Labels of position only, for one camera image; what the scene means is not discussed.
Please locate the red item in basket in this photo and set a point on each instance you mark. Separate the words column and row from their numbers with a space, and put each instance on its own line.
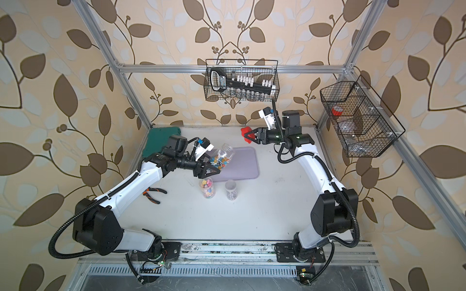
column 337, row 110

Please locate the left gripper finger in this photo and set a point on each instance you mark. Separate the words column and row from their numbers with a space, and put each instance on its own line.
column 199, row 152
column 205, row 170

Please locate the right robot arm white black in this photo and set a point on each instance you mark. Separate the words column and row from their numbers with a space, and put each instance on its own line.
column 334, row 213

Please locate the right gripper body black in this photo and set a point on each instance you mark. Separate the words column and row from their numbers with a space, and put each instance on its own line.
column 273, row 137

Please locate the black socket set rail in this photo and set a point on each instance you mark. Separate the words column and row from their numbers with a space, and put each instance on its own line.
column 221, row 80

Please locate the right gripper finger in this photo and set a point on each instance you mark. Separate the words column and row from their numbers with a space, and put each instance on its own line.
column 255, row 139
column 249, row 131

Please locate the red jar lid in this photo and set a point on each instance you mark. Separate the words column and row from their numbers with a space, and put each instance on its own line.
column 243, row 133

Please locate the black wire basket right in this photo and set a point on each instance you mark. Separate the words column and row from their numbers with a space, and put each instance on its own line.
column 367, row 127

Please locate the black wire basket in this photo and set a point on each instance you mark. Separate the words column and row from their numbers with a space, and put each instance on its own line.
column 262, row 69
column 367, row 127

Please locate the lilac plastic tray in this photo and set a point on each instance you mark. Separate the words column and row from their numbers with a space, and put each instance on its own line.
column 243, row 165

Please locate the clear candy jar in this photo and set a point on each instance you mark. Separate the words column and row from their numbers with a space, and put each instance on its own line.
column 222, row 157

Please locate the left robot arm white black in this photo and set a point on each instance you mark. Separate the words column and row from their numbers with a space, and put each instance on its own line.
column 96, row 222

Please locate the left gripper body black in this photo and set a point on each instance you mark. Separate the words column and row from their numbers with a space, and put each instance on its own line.
column 186, row 163

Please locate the clear jar dark beads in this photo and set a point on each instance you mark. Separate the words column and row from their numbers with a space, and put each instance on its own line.
column 231, row 190

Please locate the black wire basket centre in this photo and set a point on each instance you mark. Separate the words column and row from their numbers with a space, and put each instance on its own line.
column 262, row 69

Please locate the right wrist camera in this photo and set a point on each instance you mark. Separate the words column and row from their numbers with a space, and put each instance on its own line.
column 268, row 115

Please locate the green plastic tool case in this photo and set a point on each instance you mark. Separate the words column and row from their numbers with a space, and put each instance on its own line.
column 158, row 138

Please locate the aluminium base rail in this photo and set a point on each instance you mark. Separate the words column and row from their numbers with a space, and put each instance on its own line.
column 263, row 252

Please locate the clear jar colourful candies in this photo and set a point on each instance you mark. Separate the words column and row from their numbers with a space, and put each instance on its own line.
column 207, row 188

